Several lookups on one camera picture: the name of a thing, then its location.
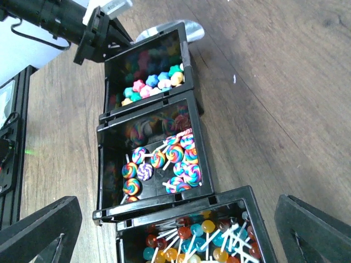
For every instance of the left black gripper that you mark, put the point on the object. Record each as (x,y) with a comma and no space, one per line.
(102,39)

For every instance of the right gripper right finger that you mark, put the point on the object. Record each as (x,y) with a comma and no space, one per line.
(308,234)

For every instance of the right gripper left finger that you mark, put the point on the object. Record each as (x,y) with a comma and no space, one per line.
(47,235)

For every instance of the metal scoop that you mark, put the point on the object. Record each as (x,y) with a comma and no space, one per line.
(194,31)

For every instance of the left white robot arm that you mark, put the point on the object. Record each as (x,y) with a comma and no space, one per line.
(60,18)

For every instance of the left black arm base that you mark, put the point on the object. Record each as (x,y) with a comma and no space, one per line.
(10,135)

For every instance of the black bin star candies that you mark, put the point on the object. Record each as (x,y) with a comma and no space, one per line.
(152,70)

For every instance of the black bin round lollipops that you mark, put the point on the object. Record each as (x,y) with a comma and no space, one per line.
(224,227)

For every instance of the black bin swirl lollipops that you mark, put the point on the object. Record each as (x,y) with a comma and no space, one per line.
(151,159)

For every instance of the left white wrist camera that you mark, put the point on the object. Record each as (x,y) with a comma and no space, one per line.
(112,8)

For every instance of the black aluminium frame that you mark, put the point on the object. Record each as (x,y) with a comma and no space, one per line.
(14,105)

